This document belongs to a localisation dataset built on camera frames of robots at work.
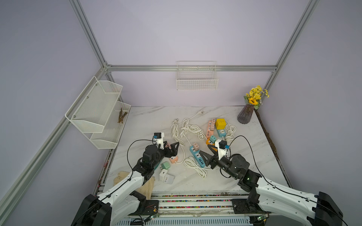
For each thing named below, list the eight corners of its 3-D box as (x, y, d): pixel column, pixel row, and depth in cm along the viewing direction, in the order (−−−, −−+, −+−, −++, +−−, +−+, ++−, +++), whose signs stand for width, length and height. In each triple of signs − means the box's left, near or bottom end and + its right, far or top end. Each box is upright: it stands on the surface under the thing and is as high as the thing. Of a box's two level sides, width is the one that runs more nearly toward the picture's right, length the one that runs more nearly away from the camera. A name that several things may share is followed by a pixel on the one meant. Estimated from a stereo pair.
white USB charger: (159, 181, 84) (157, 178, 79) (163, 171, 88) (162, 167, 83) (164, 183, 84) (162, 180, 79) (168, 172, 88) (167, 168, 83)
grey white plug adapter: (164, 183, 83) (162, 181, 79) (166, 176, 86) (165, 173, 81) (172, 185, 82) (171, 183, 78) (174, 178, 85) (173, 175, 81)
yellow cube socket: (215, 131, 107) (217, 124, 101) (214, 125, 111) (216, 118, 104) (224, 131, 107) (226, 124, 101) (222, 125, 111) (225, 118, 104)
